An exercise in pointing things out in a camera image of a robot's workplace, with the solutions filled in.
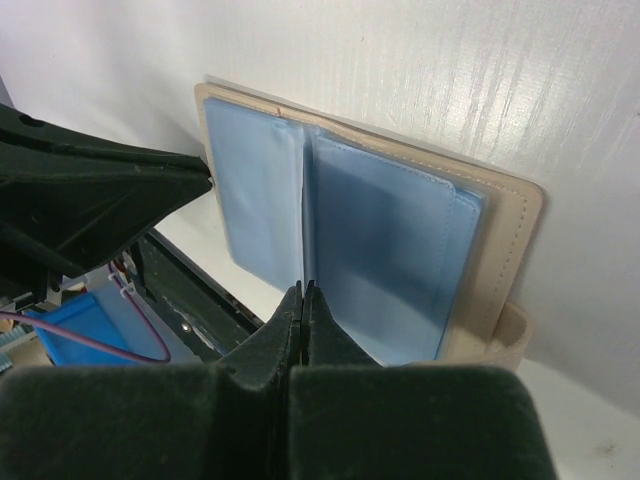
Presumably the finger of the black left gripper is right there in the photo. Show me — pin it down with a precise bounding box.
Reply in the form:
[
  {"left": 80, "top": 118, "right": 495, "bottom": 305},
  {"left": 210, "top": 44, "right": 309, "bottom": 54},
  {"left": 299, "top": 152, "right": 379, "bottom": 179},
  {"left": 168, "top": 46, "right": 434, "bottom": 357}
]
[{"left": 1, "top": 106, "right": 211, "bottom": 276}]

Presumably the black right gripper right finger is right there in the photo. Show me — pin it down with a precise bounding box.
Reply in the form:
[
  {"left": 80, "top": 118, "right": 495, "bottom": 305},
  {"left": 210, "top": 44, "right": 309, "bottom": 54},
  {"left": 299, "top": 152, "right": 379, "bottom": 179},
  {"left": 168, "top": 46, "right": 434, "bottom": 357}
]
[{"left": 289, "top": 284, "right": 555, "bottom": 479}]

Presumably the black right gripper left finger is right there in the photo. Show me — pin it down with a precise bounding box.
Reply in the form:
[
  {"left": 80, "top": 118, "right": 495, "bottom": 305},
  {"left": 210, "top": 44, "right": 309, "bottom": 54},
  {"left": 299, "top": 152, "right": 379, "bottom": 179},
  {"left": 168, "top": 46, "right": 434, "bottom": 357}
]
[{"left": 1, "top": 286, "right": 302, "bottom": 479}]

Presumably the blue plastic bin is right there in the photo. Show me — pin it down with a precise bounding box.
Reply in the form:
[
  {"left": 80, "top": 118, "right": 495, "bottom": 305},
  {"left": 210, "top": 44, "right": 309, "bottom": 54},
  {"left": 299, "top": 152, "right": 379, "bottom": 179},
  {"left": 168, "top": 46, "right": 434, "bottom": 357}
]
[{"left": 27, "top": 293, "right": 171, "bottom": 366}]

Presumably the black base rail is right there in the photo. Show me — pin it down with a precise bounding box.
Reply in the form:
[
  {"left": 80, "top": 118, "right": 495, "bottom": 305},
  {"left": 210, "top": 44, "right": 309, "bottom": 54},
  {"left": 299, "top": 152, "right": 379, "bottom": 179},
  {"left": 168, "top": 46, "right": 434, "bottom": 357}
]
[{"left": 127, "top": 229, "right": 263, "bottom": 362}]

